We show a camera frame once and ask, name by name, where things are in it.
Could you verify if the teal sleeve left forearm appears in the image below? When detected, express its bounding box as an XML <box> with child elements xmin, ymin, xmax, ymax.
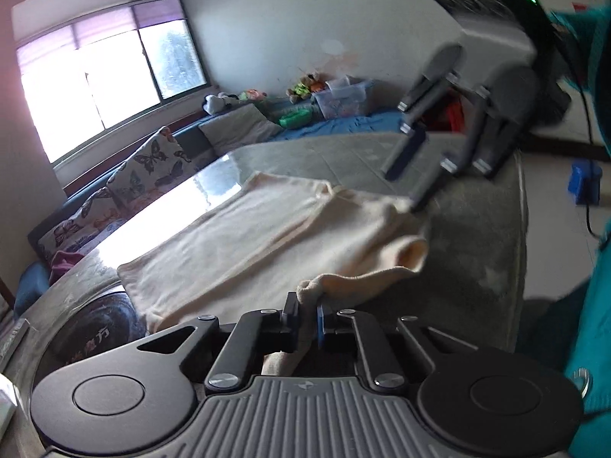
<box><xmin>566</xmin><ymin>236</ymin><xmax>610</xmax><ymax>457</ymax></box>

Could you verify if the butterfly print cushion right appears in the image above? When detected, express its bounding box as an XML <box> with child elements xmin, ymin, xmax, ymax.
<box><xmin>107</xmin><ymin>127</ymin><xmax>196</xmax><ymax>213</ymax></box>

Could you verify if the black cable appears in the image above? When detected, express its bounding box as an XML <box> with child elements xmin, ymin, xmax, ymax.
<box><xmin>579</xmin><ymin>90</ymin><xmax>605</xmax><ymax>240</ymax></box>

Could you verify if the white plush toy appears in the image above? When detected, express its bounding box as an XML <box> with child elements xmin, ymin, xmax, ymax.
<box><xmin>202</xmin><ymin>92</ymin><xmax>240</xmax><ymax>116</ymax></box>

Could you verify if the teal sleeve right forearm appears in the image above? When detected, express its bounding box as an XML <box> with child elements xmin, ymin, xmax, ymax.
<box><xmin>546</xmin><ymin>1</ymin><xmax>611</xmax><ymax>102</ymax></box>

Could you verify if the red plastic stool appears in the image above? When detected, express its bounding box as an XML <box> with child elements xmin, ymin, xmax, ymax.
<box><xmin>426</xmin><ymin>90</ymin><xmax>465</xmax><ymax>134</ymax></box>

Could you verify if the green plastic bowl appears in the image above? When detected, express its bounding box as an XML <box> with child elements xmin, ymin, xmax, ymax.
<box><xmin>279</xmin><ymin>109</ymin><xmax>313</xmax><ymax>130</ymax></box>

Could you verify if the window with purple blind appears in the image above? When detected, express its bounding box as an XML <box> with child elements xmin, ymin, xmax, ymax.
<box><xmin>16</xmin><ymin>0</ymin><xmax>208</xmax><ymax>163</ymax></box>

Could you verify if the grey plain cushion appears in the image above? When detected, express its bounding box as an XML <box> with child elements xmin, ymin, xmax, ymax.
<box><xmin>199</xmin><ymin>103</ymin><xmax>282</xmax><ymax>156</ymax></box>

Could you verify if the grey quilted star tablecloth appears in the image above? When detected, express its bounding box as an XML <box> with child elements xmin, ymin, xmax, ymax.
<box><xmin>1</xmin><ymin>132</ymin><xmax>527</xmax><ymax>457</ymax></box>

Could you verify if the butterfly print cushion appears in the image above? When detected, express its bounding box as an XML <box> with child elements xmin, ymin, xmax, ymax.
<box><xmin>107</xmin><ymin>127</ymin><xmax>196</xmax><ymax>213</ymax></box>
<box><xmin>37</xmin><ymin>187</ymin><xmax>128</xmax><ymax>263</ymax></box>

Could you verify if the clear plastic storage box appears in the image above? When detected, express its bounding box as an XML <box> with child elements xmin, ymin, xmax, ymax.
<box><xmin>313</xmin><ymin>80</ymin><xmax>375</xmax><ymax>120</ymax></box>

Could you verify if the green yellow plush toy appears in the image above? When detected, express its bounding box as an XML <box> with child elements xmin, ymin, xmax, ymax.
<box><xmin>286</xmin><ymin>73</ymin><xmax>327</xmax><ymax>105</ymax></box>

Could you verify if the blue sofa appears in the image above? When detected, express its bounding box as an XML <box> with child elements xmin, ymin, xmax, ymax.
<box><xmin>13</xmin><ymin>105</ymin><xmax>399</xmax><ymax>316</ymax></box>

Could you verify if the blue power adapter box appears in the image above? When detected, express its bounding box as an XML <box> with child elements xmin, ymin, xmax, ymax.
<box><xmin>567</xmin><ymin>159</ymin><xmax>603</xmax><ymax>206</ymax></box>

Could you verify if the cream knit sweater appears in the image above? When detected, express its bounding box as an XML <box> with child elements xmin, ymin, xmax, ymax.
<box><xmin>118</xmin><ymin>173</ymin><xmax>429</xmax><ymax>375</ymax></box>

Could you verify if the butterfly print cushion left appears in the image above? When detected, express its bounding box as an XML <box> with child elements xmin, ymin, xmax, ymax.
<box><xmin>37</xmin><ymin>187</ymin><xmax>128</xmax><ymax>263</ymax></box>

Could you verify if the black round induction cooktop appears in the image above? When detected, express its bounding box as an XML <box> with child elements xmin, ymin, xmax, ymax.
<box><xmin>33</xmin><ymin>290</ymin><xmax>147</xmax><ymax>385</ymax></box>

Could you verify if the grey remote control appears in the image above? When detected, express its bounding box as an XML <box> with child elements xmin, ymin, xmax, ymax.
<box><xmin>0</xmin><ymin>318</ymin><xmax>30</xmax><ymax>372</ymax></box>

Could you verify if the magenta cloth on sofa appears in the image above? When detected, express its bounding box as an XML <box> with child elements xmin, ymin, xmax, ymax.
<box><xmin>48</xmin><ymin>250</ymin><xmax>84</xmax><ymax>285</ymax></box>

